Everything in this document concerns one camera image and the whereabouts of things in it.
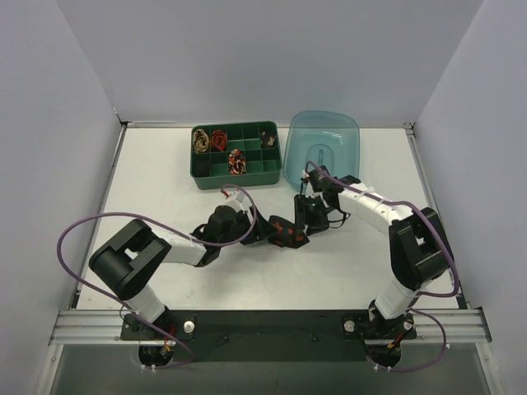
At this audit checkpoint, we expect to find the dark floral orange tie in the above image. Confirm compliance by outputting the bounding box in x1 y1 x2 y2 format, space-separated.
267 216 310 249

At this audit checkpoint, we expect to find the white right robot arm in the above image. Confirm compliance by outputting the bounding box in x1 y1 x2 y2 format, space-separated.
295 162 454 328

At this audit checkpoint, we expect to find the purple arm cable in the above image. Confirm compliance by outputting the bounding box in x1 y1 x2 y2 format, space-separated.
300 160 461 373
56 185 259 369

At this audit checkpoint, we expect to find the beige rolled tie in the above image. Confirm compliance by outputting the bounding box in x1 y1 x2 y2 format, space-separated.
193 128 210 154

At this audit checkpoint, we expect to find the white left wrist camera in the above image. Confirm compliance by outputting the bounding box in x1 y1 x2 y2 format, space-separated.
224 191 251 212

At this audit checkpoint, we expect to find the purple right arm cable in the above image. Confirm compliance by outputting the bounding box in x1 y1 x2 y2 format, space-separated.
300 160 461 373

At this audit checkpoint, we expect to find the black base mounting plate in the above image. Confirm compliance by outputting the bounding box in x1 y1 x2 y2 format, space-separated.
119 309 415 363

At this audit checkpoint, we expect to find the green compartment organizer box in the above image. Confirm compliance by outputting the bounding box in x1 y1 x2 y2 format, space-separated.
189 121 282 190

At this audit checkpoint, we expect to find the red white rolled tie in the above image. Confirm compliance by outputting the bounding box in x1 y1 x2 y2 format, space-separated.
228 149 246 175

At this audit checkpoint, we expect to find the dark rolled tie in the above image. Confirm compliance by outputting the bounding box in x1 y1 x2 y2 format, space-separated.
259 130 277 149

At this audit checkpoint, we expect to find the aluminium front rail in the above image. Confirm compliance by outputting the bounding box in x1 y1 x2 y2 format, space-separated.
50 309 492 345

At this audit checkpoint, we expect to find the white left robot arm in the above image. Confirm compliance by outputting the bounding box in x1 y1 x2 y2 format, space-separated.
89 205 277 326

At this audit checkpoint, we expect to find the teal transparent plastic tub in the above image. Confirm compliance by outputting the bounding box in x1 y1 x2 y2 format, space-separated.
283 110 361 192

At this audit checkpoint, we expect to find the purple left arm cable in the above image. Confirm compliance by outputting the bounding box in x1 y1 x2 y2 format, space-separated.
56 185 259 369

